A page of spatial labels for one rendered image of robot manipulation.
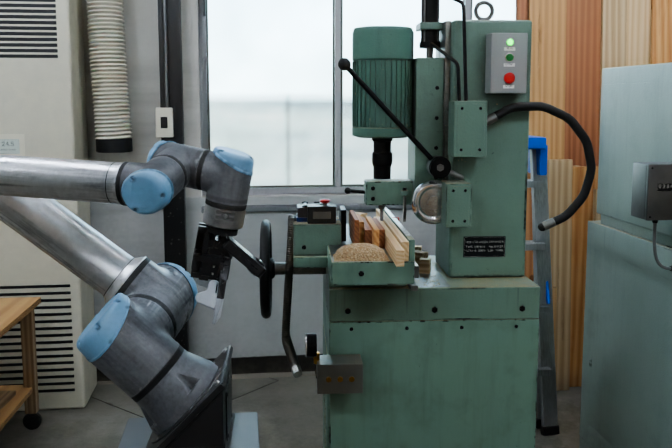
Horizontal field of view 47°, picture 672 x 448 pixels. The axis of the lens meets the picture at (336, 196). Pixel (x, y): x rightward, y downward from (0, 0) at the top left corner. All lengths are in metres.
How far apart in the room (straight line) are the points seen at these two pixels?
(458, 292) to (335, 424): 0.49
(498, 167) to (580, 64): 1.64
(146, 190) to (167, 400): 0.45
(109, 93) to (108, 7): 0.35
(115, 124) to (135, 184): 1.86
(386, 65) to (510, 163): 0.44
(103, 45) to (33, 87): 0.33
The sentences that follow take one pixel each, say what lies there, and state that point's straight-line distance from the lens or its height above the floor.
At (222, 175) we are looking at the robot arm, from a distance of 1.66.
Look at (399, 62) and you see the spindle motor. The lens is 2.19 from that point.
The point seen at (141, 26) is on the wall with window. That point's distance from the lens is 3.60.
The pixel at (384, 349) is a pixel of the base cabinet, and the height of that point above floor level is 0.63.
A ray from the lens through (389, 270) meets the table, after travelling 1.96.
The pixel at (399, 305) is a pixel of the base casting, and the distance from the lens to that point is 2.11.
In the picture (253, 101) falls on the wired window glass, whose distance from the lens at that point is 3.63.
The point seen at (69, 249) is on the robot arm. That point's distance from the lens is 1.87.
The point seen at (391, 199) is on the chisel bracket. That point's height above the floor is 1.02.
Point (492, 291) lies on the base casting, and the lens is 2.15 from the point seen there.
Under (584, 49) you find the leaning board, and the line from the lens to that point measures 3.80.
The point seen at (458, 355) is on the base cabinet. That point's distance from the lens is 2.18.
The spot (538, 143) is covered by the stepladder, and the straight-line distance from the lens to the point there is 3.09.
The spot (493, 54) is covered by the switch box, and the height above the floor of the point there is 1.42.
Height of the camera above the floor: 1.30
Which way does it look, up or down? 7 degrees down
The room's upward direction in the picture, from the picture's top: straight up
